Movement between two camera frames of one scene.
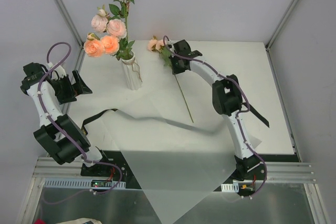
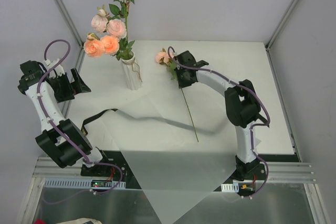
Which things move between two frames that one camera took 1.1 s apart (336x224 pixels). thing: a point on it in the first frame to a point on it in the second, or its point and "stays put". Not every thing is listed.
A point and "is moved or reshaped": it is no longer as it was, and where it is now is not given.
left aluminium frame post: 63,9 stays put
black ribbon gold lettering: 248,108 stays put
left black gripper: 74,86 stays put
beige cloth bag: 81,221 stays put
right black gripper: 179,65 to 180,69
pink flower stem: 184,98 is moved or reshaped
